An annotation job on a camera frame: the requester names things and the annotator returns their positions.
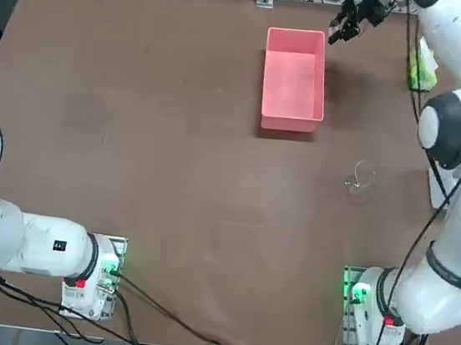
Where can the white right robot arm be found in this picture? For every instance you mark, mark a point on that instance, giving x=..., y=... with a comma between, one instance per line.
x=460, y=217

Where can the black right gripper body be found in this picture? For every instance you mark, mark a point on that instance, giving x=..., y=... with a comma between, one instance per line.
x=373, y=7

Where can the large glass beaker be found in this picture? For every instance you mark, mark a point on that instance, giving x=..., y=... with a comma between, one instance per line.
x=355, y=183

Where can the pink plastic bin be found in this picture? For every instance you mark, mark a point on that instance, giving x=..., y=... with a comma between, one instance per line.
x=292, y=83

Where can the green tissue pack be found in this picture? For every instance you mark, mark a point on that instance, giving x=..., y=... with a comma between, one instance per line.
x=425, y=76

